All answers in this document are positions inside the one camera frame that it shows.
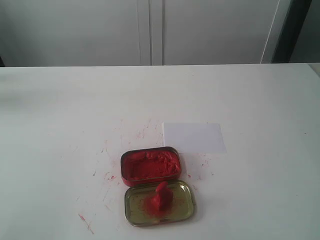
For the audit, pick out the white paper sheet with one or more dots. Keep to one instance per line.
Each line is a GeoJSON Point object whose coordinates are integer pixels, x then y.
{"type": "Point", "coordinates": [194, 138]}

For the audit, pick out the gold tin lid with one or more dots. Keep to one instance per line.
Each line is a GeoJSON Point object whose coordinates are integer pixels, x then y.
{"type": "Point", "coordinates": [139, 211]}

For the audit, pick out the red ink tin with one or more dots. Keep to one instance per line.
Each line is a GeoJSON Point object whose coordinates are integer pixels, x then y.
{"type": "Point", "coordinates": [150, 165]}

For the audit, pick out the red stamp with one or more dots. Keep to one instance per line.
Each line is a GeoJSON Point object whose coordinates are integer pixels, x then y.
{"type": "Point", "coordinates": [162, 200]}

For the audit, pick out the white cabinet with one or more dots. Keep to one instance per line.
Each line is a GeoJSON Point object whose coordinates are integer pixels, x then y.
{"type": "Point", "coordinates": [47, 33]}

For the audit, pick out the dark vertical post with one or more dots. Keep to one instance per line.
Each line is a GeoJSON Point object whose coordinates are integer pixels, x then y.
{"type": "Point", "coordinates": [293, 23]}

